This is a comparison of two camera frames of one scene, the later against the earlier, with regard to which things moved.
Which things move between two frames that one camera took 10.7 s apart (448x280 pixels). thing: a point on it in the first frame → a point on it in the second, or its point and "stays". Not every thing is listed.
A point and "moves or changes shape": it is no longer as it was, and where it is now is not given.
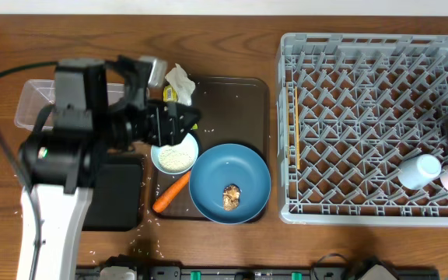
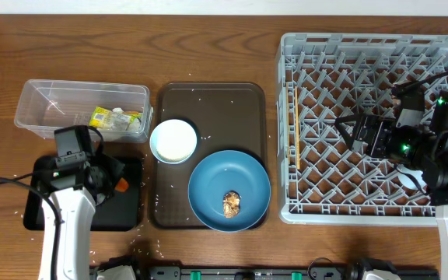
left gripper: [161, 134] → [110, 160]
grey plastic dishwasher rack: [351, 109] stays
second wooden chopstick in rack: [288, 124] stays
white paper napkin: [183, 85] moves or changes shape
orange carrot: [171, 194] → [122, 186]
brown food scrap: [231, 197] moves or changes shape
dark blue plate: [229, 164] moves or changes shape
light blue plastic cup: [416, 173] stays
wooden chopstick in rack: [297, 127] stays
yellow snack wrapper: [170, 95] moves or changes shape
